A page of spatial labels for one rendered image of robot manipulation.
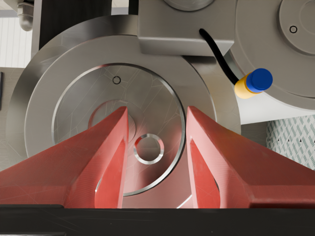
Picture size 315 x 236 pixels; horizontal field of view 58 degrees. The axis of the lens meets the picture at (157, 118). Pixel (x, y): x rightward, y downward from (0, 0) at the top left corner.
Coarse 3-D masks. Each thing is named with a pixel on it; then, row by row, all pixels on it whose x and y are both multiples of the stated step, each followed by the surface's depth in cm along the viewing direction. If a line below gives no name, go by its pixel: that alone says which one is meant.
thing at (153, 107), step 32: (128, 64) 16; (64, 96) 16; (96, 96) 16; (128, 96) 16; (160, 96) 16; (64, 128) 16; (160, 128) 16; (128, 160) 16; (160, 160) 16; (128, 192) 16
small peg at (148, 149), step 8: (144, 136) 13; (152, 136) 13; (136, 144) 13; (144, 144) 13; (152, 144) 13; (160, 144) 13; (136, 152) 13; (144, 152) 13; (152, 152) 13; (160, 152) 13; (144, 160) 13; (152, 160) 13
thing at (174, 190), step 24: (72, 48) 17; (96, 48) 17; (120, 48) 17; (48, 72) 17; (72, 72) 17; (168, 72) 17; (192, 72) 17; (48, 96) 17; (192, 96) 17; (48, 120) 17; (216, 120) 17; (48, 144) 17; (144, 192) 17; (168, 192) 16
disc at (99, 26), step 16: (112, 16) 18; (128, 16) 18; (64, 32) 18; (80, 32) 18; (96, 32) 18; (112, 32) 18; (128, 32) 18; (48, 48) 18; (64, 48) 18; (32, 64) 18; (48, 64) 18; (192, 64) 18; (208, 64) 18; (32, 80) 18; (208, 80) 18; (224, 80) 18; (16, 96) 18; (224, 96) 18; (16, 112) 18; (224, 112) 18; (16, 128) 18; (240, 128) 18; (16, 144) 18; (16, 160) 18
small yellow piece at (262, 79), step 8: (200, 32) 14; (208, 40) 14; (216, 48) 13; (216, 56) 13; (224, 64) 13; (224, 72) 13; (232, 72) 13; (256, 72) 10; (264, 72) 10; (232, 80) 13; (240, 80) 12; (248, 80) 11; (256, 80) 10; (264, 80) 10; (272, 80) 10; (240, 88) 12; (248, 88) 11; (256, 88) 10; (264, 88) 10; (240, 96) 12; (248, 96) 12
